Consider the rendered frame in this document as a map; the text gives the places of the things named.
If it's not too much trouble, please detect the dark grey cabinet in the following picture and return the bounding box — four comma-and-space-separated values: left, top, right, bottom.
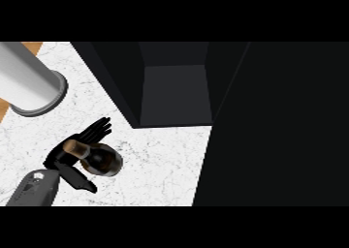
69, 41, 251, 129

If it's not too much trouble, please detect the dark grey cabinet door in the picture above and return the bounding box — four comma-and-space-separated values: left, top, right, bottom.
192, 41, 349, 207

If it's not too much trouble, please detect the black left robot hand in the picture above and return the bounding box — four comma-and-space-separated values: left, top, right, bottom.
41, 116, 114, 195

